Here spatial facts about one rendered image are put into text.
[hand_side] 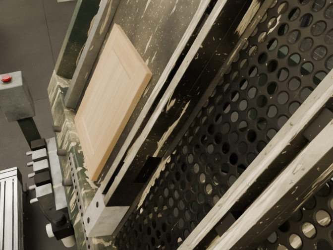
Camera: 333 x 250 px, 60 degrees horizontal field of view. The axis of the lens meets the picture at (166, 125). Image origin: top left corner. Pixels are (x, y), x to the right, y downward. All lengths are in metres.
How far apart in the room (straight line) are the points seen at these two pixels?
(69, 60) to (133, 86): 0.66
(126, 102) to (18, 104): 0.73
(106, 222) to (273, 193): 0.51
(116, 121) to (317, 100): 0.59
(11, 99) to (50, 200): 0.50
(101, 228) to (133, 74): 0.42
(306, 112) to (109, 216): 0.55
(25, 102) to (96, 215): 0.79
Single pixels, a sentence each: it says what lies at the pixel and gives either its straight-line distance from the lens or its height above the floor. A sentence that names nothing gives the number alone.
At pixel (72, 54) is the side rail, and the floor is 0.99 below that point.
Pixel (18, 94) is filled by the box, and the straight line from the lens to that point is 1.40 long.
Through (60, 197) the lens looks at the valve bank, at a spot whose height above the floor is 0.74.
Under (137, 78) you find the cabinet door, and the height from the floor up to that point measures 1.21.
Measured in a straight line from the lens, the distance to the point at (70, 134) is 1.10.
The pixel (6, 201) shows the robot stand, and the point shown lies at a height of 0.23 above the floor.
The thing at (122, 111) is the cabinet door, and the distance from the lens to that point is 0.82.
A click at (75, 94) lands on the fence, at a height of 0.95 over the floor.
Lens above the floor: 1.65
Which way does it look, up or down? 43 degrees down
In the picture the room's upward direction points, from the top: straight up
